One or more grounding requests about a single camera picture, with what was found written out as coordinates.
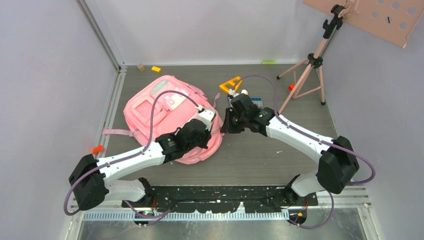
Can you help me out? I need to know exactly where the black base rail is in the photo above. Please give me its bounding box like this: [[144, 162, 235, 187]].
[[121, 185, 318, 223]]

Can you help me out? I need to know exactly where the blue toy brick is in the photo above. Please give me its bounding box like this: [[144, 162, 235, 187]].
[[250, 97, 263, 110]]

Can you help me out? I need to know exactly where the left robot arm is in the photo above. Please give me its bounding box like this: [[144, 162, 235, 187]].
[[67, 118, 213, 211]]

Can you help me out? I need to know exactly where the yellow triangle ruler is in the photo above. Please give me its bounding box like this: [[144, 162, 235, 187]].
[[219, 76, 243, 94]]

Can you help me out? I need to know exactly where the green tape piece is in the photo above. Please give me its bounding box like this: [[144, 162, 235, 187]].
[[261, 60, 276, 65]]

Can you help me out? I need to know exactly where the orange clip on frame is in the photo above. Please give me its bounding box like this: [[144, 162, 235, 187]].
[[91, 144, 103, 155]]

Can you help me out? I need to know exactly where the small wooden block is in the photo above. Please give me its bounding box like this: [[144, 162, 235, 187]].
[[137, 63, 145, 72]]

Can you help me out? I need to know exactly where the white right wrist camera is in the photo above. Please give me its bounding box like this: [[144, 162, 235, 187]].
[[227, 88, 240, 99]]

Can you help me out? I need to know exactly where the pink tripod music stand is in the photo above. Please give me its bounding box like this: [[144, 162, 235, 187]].
[[276, 0, 424, 113]]

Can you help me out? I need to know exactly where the pink student backpack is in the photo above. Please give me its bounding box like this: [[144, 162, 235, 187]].
[[103, 75, 215, 146]]

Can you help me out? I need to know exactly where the small yellow brick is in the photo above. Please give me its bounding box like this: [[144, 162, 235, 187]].
[[151, 66, 162, 73]]

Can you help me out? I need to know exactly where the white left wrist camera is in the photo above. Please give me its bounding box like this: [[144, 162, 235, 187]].
[[195, 106, 216, 131]]

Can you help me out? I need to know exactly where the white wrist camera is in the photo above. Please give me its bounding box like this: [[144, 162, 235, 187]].
[[195, 106, 216, 131], [227, 88, 240, 99]]

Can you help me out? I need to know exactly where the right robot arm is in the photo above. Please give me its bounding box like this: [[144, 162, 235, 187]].
[[220, 94, 359, 205]]

